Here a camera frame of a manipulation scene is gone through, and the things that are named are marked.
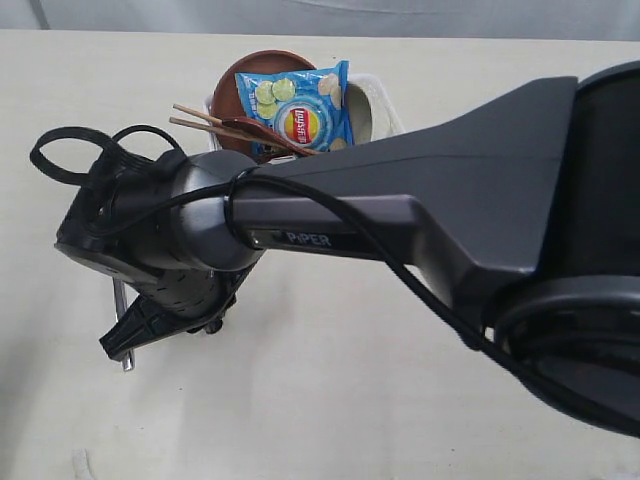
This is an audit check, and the wooden chopstick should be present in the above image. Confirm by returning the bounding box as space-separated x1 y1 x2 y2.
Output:
169 117 281 148
172 104 223 127

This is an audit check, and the lower wooden chopstick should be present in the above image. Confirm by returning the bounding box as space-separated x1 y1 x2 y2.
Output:
169 117 281 148

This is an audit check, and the white perforated plastic basket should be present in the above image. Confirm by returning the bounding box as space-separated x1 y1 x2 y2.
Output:
211 73 404 153

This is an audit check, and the brown round plate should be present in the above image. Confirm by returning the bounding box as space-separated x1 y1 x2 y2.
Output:
208 50 315 163

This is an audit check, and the speckled white ceramic bowl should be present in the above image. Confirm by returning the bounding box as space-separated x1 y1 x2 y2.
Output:
346 82 392 145

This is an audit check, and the dark brown wooden spoon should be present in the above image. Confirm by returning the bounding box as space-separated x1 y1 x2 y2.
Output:
221 117 319 156

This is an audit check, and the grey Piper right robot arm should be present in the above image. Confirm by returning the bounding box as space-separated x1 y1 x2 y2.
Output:
30 63 639 436

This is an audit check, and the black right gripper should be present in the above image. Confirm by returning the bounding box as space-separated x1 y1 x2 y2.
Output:
99 268 250 360

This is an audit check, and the blue Lays chips bag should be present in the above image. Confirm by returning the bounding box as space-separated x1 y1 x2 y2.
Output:
235 60 354 152

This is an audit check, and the upper wooden chopstick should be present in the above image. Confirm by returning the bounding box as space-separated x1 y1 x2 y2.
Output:
172 104 223 127

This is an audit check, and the silver table knife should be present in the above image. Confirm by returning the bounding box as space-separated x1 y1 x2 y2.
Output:
113 279 135 372

